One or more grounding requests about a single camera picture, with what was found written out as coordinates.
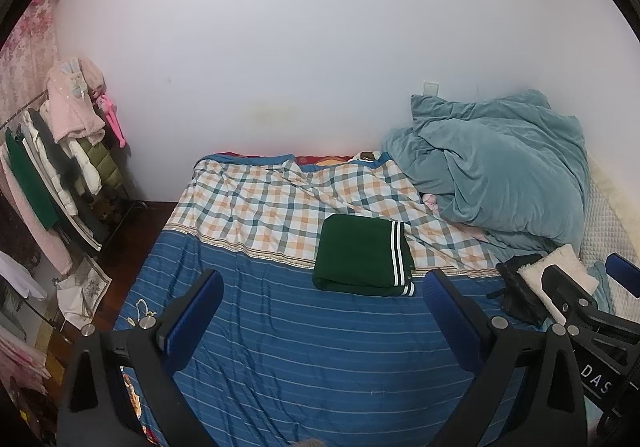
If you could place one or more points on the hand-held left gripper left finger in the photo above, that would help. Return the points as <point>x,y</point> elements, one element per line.
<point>192,322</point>

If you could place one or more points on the green hanging garment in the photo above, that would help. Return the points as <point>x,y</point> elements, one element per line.
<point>30,177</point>

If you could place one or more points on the white printed bag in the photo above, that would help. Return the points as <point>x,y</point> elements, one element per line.
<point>75,302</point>

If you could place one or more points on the teal duvet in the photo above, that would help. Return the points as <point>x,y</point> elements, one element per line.
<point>500,167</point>

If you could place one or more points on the pink plush toy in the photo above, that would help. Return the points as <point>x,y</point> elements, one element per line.
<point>112,119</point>

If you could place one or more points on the olive puffer jacket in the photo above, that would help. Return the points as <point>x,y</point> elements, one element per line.
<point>107,164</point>

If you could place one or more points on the white hanging garment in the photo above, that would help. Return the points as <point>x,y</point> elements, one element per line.
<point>20,279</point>

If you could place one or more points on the red sheet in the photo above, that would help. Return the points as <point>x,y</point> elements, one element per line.
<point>320,159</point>

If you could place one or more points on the black bag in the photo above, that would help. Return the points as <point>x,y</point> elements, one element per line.
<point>520,287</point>

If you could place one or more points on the white quilted mattress pad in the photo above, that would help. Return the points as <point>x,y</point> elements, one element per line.
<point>600,227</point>

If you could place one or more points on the pink cloth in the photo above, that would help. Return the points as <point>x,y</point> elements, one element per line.
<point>431,201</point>

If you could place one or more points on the white wall socket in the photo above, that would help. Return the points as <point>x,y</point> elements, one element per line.
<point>430,89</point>

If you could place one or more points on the checked blanket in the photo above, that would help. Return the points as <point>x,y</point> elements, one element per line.
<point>250,207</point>

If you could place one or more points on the pink fluffy hanging garment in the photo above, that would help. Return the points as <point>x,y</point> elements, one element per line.
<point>50,247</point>

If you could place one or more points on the pink floral curtain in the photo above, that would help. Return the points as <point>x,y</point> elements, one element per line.
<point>30,42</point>

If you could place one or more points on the metal clothes rack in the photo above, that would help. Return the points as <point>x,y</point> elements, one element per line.
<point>134,202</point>

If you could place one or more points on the white puffer jacket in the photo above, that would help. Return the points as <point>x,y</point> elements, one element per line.
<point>85,167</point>

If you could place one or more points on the blue striped bed sheet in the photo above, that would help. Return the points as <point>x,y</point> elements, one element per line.
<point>300,352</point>

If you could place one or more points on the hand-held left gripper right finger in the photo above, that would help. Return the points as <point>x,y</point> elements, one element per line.
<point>452,322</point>

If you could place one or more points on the green varsity jacket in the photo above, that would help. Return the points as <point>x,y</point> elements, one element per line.
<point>350,252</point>

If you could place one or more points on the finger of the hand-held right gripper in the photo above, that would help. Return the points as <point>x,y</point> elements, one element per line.
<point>567,292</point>
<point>625,272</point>

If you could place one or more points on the white fluffy pillow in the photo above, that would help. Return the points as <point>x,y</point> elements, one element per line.
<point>570,262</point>

